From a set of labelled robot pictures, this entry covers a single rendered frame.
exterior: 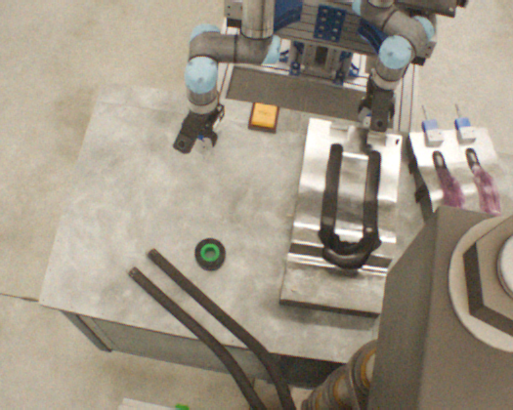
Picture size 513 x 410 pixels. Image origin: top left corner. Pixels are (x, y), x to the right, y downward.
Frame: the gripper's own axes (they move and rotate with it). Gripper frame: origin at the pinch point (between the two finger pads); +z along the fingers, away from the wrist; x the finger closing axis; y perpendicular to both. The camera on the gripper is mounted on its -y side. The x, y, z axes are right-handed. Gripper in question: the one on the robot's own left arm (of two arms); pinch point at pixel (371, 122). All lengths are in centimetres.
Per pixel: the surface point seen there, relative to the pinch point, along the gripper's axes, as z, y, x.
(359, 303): -1, -53, 0
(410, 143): 0.0, -4.5, -11.9
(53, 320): 85, -55, 101
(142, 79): 85, 57, 88
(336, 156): -3.6, -14.5, 9.7
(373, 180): -3.4, -19.6, -0.9
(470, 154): -0.3, -5.1, -30.5
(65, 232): 5, -44, 79
